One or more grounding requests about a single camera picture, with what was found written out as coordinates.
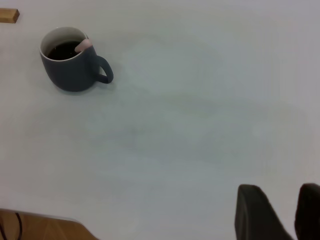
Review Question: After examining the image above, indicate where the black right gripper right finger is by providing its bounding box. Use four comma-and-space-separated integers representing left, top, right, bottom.
294, 183, 320, 240

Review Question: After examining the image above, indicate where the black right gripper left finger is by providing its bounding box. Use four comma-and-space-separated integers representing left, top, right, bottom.
234, 184, 295, 240

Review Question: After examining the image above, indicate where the dark grey ceramic cup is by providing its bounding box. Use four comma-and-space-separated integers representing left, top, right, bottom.
39, 26, 114, 93

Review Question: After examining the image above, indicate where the pink handled metal spoon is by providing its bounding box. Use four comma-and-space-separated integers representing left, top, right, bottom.
74, 38, 92, 53

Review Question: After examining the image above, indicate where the flat rectangular wooden block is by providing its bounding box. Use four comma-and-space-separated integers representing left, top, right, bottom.
0, 8, 20, 25

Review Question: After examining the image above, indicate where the black cable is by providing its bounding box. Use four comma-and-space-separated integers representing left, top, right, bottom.
13, 212, 24, 240

